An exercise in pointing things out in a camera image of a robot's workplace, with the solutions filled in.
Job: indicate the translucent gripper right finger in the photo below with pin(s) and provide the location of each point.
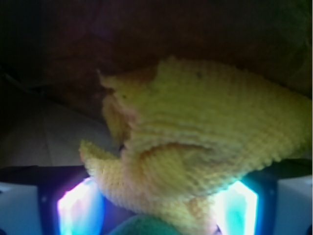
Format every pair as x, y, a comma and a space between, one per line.
248, 206

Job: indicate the translucent gripper left finger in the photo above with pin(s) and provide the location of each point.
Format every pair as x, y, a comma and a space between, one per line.
71, 208

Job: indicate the yellow cloth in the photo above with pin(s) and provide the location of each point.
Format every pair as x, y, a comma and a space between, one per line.
189, 129

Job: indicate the green plush toy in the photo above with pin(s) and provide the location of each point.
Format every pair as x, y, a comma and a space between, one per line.
144, 225

